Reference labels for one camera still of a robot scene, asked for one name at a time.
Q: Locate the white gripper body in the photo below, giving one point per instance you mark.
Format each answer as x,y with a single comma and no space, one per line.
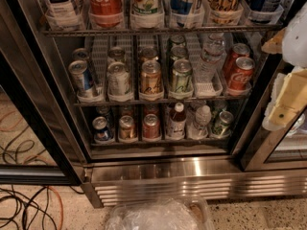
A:
296,45

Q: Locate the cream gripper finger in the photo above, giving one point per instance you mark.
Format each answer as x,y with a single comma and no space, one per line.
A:
288,98
274,45

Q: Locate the green white 7up can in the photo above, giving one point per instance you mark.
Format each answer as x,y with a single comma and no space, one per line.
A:
146,0

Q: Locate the red coca-cola can rear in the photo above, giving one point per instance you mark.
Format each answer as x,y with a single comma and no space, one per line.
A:
236,51

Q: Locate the red coca-cola can front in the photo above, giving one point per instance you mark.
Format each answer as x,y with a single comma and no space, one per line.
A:
240,73

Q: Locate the clear water bottle middle shelf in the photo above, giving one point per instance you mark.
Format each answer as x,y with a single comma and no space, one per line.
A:
211,54

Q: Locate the clear water bottle shelf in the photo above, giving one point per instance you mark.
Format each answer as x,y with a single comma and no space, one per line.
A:
211,54
197,129

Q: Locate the green can bottom shelf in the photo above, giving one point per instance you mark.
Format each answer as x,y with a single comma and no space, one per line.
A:
222,123

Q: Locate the clear water bottle bottom shelf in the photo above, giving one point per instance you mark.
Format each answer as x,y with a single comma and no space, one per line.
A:
197,129

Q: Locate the green can middle front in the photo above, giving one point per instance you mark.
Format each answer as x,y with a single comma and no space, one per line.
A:
181,76

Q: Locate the green can middle rear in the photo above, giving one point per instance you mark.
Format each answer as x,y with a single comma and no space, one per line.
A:
176,40

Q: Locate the stainless steel fridge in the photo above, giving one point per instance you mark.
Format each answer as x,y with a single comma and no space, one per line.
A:
239,166

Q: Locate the gold can middle rear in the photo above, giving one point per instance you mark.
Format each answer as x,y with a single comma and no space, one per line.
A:
148,53

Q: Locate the gold can middle front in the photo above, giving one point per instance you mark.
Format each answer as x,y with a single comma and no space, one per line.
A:
150,77

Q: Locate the red can bottom shelf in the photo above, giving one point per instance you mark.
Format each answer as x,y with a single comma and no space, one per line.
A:
151,126

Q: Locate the white silver can rear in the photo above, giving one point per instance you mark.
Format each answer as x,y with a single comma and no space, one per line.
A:
116,54

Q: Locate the white silver can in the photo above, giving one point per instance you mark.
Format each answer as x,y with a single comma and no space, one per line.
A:
118,79
116,54

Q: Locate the white silver can front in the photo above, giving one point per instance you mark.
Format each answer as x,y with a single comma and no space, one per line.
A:
118,79

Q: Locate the gold can bottom shelf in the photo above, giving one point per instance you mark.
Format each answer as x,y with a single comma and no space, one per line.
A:
127,128

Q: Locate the red coca-cola can top shelf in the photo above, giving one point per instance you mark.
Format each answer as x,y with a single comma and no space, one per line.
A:
106,12

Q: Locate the blue pepsi can bottom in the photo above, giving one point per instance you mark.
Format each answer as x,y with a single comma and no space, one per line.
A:
102,131

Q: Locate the blue silver can front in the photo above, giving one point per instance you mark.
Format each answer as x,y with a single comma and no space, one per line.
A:
82,77

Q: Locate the blue silver can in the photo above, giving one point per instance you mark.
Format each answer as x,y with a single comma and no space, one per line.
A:
82,77
80,54

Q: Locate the blue silver can rear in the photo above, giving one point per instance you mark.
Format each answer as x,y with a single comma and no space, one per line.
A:
80,54

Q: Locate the white black can top shelf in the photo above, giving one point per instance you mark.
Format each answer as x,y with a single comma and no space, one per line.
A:
60,0

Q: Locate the open glass fridge door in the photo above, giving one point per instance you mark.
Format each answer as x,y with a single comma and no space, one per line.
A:
28,128

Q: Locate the brown juice bottle white cap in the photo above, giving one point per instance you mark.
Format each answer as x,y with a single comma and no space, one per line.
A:
176,122

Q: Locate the clear plastic bin with bag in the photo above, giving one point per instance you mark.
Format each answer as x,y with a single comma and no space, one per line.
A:
183,212

